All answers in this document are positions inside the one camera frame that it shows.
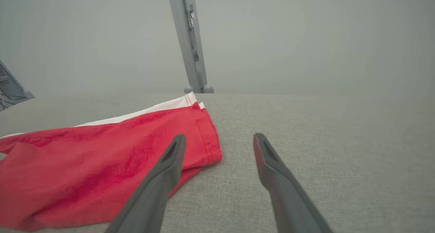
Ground red basketball jersey white sleeves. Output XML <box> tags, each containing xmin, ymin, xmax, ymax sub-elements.
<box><xmin>0</xmin><ymin>91</ymin><xmax>223</xmax><ymax>232</ymax></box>

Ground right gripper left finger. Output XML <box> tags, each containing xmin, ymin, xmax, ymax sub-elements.
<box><xmin>105</xmin><ymin>134</ymin><xmax>187</xmax><ymax>233</ymax></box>

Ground white window blinds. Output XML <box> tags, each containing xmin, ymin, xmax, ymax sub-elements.
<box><xmin>0</xmin><ymin>60</ymin><xmax>35</xmax><ymax>112</ymax></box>

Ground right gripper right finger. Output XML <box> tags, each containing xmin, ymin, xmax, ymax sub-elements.
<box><xmin>253</xmin><ymin>133</ymin><xmax>334</xmax><ymax>233</ymax></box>

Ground grey metal partition post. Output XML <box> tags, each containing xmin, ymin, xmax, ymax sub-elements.
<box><xmin>166</xmin><ymin>0</ymin><xmax>208</xmax><ymax>93</ymax></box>

